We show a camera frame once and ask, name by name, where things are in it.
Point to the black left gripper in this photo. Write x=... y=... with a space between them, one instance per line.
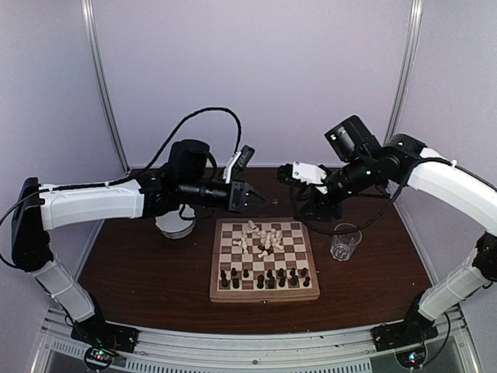
x=238 y=193

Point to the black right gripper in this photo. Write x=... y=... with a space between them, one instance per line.
x=324 y=209

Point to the dark piece queen file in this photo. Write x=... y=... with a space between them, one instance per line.
x=261 y=281

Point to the dark bishop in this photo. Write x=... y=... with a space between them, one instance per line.
x=282 y=281

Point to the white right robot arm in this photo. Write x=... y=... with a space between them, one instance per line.
x=409 y=163

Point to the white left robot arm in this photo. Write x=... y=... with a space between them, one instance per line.
x=168 y=195

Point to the wooden chess board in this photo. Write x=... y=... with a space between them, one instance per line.
x=288 y=244

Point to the clear plastic cup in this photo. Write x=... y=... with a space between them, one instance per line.
x=343 y=245

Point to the white round bowl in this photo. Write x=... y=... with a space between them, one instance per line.
x=173 y=227

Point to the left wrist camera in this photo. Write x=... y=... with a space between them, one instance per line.
x=237 y=163

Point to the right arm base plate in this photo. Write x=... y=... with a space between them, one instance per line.
x=401 y=334

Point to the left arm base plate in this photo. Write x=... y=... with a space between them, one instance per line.
x=110 y=336

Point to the aluminium frame post left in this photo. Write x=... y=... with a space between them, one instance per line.
x=89 y=20

